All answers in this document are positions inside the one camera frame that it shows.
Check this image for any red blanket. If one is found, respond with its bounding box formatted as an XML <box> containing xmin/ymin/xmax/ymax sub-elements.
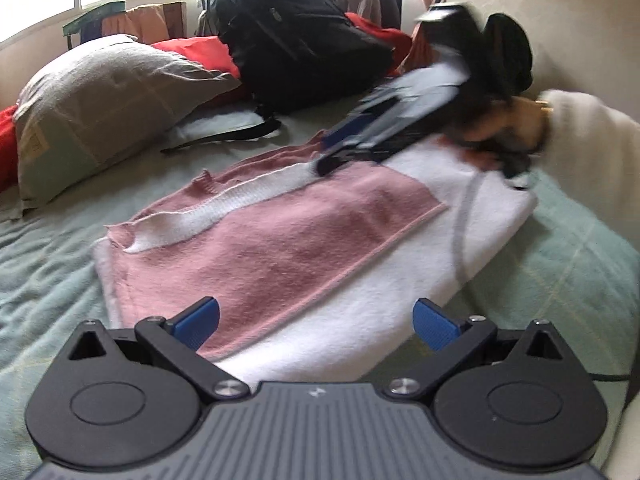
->
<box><xmin>150</xmin><ymin>12</ymin><xmax>413</xmax><ymax>111</ymax></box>

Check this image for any green plaid blanket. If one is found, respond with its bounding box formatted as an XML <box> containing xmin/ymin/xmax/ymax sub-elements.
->
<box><xmin>0</xmin><ymin>105</ymin><xmax>640</xmax><ymax>476</ymax></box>

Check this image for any black backpack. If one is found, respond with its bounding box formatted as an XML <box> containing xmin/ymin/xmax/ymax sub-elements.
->
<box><xmin>160</xmin><ymin>0</ymin><xmax>396</xmax><ymax>153</ymax></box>

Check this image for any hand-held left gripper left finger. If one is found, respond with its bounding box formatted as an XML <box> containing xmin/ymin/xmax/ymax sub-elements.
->
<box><xmin>66</xmin><ymin>296</ymin><xmax>252</xmax><ymax>404</ymax></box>

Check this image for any pink and white sweater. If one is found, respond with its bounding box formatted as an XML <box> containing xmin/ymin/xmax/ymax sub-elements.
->
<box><xmin>92</xmin><ymin>130</ymin><xmax>540</xmax><ymax>386</ymax></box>

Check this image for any white fleece cloth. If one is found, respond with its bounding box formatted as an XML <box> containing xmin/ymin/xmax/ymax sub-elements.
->
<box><xmin>165</xmin><ymin>110</ymin><xmax>281</xmax><ymax>143</ymax></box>

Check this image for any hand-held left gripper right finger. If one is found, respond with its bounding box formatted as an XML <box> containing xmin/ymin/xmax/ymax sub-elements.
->
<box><xmin>384</xmin><ymin>297</ymin><xmax>567</xmax><ymax>404</ymax></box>

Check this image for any grey pillow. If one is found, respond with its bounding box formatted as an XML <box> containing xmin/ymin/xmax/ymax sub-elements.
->
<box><xmin>12</xmin><ymin>35</ymin><xmax>243</xmax><ymax>221</ymax></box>

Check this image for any green box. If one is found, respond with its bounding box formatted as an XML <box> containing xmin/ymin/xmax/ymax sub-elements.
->
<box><xmin>62</xmin><ymin>0</ymin><xmax>128</xmax><ymax>36</ymax></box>

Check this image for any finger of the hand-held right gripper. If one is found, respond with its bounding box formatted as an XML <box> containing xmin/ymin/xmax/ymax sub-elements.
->
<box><xmin>321</xmin><ymin>96</ymin><xmax>407</xmax><ymax>151</ymax></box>
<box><xmin>311</xmin><ymin>131</ymin><xmax>403</xmax><ymax>179</ymax></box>

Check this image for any brown paper bag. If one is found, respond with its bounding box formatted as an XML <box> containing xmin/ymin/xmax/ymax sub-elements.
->
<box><xmin>102</xmin><ymin>2</ymin><xmax>188</xmax><ymax>43</ymax></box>

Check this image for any person's right hand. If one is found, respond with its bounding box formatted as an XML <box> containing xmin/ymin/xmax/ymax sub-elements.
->
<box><xmin>464</xmin><ymin>96</ymin><xmax>549</xmax><ymax>149</ymax></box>

